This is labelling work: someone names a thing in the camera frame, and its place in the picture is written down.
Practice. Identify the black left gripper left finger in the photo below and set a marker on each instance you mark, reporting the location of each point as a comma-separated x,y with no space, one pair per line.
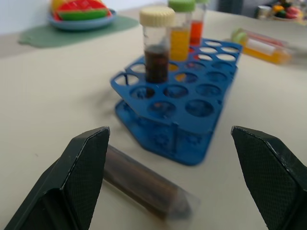
72,177

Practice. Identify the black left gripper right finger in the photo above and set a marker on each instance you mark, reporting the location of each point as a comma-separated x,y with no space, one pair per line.
273,177

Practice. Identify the blue test tube rack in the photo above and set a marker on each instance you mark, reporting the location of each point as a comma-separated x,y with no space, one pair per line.
182,105

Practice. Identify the yellow liquid tube, green cap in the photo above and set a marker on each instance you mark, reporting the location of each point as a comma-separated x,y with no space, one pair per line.
263,51
180,31

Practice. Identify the red liquid tube, green cap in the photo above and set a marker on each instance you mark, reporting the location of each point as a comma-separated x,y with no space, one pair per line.
197,24
265,38

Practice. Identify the brown liquid tube, cream cap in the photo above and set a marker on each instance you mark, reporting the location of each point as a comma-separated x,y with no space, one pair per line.
156,45

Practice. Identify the green table mat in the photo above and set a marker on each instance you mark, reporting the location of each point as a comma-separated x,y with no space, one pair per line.
76,33

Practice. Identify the blue plate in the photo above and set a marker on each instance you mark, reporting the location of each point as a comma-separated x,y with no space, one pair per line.
81,22

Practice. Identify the silver can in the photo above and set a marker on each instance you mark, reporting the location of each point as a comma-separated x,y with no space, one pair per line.
262,12

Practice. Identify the plate of toy food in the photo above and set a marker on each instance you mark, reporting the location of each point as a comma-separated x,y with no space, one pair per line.
286,12

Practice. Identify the toy watermelon slice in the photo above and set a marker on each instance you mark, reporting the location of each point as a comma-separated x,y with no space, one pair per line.
81,9

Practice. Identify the yellow toy fruit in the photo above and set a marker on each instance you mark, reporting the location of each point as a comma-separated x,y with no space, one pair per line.
57,3

